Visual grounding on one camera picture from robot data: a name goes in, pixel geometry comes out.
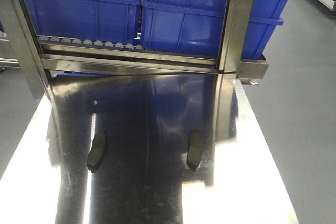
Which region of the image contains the right blue plastic bin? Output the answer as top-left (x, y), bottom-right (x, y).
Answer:
top-left (141, 0), bottom-right (288, 60)

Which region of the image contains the grey brake pad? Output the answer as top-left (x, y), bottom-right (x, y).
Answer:
top-left (86, 131), bottom-right (107, 173)
top-left (186, 131), bottom-right (204, 171)

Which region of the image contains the left blue plastic bin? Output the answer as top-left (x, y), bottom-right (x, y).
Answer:
top-left (25, 0), bottom-right (141, 44)

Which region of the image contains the inner right grey brake pad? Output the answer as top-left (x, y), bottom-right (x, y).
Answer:
top-left (186, 131), bottom-right (204, 171)

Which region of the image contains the roller track strip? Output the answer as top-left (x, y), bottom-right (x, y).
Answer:
top-left (37, 35), bottom-right (144, 50)

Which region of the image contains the inner left grey brake pad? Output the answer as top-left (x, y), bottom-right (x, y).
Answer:
top-left (86, 131), bottom-right (107, 173)

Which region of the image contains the stainless steel rack frame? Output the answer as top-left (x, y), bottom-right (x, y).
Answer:
top-left (0, 0), bottom-right (270, 104)

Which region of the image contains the blue plastic bin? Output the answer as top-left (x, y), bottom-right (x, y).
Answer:
top-left (25, 0), bottom-right (141, 44)
top-left (141, 0), bottom-right (288, 60)

